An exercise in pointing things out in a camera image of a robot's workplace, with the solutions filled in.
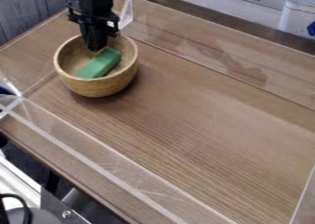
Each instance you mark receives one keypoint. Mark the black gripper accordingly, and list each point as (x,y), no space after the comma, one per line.
(96,20)

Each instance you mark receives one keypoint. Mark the green rectangular block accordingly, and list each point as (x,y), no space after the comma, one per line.
(100,64)

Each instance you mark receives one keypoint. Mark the brown wooden bowl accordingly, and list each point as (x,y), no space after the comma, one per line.
(72,55)

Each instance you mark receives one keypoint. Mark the white cylindrical container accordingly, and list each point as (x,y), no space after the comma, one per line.
(298,19)

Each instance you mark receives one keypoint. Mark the clear acrylic corner bracket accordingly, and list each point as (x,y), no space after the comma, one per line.
(126,15)

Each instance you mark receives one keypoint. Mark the clear acrylic tray wall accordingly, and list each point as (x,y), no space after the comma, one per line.
(174,152)

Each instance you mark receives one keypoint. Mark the grey metal bracket with screw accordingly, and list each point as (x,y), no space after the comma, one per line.
(58,213)

